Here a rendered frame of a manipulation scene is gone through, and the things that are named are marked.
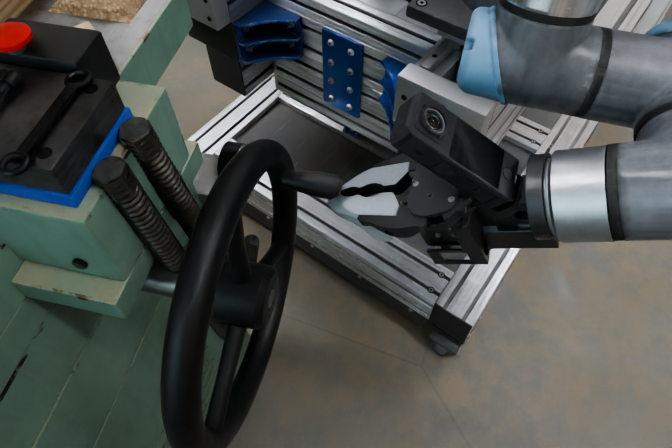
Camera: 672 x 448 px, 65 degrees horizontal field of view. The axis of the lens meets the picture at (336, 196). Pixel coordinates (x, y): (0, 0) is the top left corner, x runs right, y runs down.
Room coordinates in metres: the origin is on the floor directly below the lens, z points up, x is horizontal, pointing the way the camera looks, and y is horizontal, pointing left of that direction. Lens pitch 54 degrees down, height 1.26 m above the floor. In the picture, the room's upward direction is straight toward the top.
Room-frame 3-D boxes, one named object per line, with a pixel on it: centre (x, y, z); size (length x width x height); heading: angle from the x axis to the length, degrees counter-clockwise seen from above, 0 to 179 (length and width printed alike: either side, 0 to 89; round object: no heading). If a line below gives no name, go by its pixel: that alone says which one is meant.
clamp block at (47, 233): (0.28, 0.22, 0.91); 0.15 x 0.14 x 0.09; 167
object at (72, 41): (0.28, 0.22, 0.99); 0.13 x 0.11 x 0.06; 167
